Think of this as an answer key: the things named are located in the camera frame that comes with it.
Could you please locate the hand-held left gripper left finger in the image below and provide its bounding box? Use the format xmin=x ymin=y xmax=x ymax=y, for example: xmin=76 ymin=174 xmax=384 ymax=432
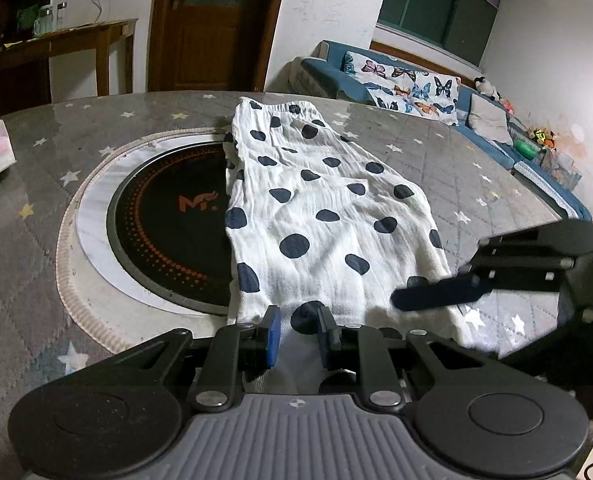
xmin=75 ymin=306 xmax=282 ymax=412

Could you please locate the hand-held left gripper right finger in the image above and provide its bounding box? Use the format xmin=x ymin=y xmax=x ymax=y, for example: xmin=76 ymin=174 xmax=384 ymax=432
xmin=317 ymin=306 xmax=498 ymax=409

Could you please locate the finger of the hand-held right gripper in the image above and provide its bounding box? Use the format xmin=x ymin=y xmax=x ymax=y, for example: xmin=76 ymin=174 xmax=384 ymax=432
xmin=497 ymin=307 xmax=593 ymax=376
xmin=391 ymin=220 xmax=593 ymax=313

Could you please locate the white polka dot garment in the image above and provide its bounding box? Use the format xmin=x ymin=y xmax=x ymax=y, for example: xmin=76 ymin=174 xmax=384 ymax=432
xmin=223 ymin=95 xmax=470 ymax=348

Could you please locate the clear plastic storage bin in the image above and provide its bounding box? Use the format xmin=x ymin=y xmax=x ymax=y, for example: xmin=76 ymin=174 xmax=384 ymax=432
xmin=539 ymin=150 xmax=583 ymax=192

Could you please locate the blue sofa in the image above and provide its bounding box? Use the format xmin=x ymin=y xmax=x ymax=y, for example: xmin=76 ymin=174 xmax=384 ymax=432
xmin=288 ymin=39 xmax=593 ymax=222

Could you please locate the grey star-print tablecloth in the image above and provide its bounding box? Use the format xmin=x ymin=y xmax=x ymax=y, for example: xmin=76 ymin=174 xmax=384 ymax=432
xmin=0 ymin=90 xmax=593 ymax=480

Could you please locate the green plastic toy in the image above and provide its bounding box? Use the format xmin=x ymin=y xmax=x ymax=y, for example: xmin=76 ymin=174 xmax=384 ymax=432
xmin=513 ymin=139 xmax=540 ymax=161

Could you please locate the black round induction cooktop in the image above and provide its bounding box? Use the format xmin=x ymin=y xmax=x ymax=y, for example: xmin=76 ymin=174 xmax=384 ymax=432
xmin=106 ymin=142 xmax=238 ymax=309

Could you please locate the small colourful toy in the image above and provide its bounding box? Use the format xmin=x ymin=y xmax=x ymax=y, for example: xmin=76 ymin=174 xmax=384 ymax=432
xmin=529 ymin=127 xmax=560 ymax=149

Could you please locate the grey pillow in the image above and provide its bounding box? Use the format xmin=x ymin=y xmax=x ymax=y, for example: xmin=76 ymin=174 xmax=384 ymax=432
xmin=466 ymin=93 xmax=514 ymax=145

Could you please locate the butterfly print blanket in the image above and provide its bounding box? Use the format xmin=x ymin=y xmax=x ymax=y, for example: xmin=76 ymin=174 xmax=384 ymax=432
xmin=341 ymin=50 xmax=463 ymax=127

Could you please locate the white round cooktop rim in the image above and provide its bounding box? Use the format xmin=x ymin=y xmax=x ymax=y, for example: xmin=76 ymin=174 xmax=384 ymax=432
xmin=58 ymin=129 xmax=240 ymax=357

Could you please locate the black and white plush toy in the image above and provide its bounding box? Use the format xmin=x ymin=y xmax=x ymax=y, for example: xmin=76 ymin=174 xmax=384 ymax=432
xmin=473 ymin=75 xmax=500 ymax=99

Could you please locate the green framed window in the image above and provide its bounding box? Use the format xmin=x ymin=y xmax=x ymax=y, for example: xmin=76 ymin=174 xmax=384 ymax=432
xmin=376 ymin=0 xmax=505 ymax=69

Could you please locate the brown wooden door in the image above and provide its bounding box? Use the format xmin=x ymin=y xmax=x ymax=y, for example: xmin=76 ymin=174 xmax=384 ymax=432
xmin=146 ymin=0 xmax=292 ymax=94

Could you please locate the wooden console table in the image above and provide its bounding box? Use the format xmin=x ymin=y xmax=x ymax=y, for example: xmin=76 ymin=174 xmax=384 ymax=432
xmin=0 ymin=18 xmax=140 ymax=112

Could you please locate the large glass jar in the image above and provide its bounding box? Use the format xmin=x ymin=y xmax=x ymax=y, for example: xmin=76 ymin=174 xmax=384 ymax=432
xmin=33 ymin=4 xmax=58 ymax=39

